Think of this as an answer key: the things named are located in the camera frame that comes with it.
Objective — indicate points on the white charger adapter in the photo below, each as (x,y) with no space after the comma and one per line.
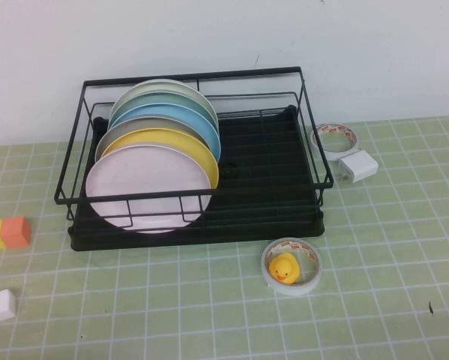
(359,165)

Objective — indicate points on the white cube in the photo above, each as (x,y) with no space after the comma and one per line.
(0,305)

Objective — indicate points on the cream plate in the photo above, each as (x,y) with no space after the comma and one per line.
(153,87)

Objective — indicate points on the white tape roll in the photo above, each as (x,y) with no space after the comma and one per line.
(336,154)
(295,290)

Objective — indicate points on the blue plate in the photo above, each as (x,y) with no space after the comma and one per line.
(194,120)

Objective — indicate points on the pink plate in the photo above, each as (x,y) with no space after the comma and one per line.
(145,180)

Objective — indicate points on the orange block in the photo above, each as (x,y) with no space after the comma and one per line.
(16,232)

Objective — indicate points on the green checked table mat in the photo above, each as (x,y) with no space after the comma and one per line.
(396,262)

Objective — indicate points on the green plate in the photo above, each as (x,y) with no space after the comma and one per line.
(153,100)

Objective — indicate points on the yellow rubber duck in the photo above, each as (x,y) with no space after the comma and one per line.
(282,268)

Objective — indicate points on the yellow plate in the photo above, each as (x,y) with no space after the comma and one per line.
(194,150)

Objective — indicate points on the black plastic drain tray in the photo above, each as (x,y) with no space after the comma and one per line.
(269,210)

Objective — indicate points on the grey plate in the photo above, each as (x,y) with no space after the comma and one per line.
(113,135)

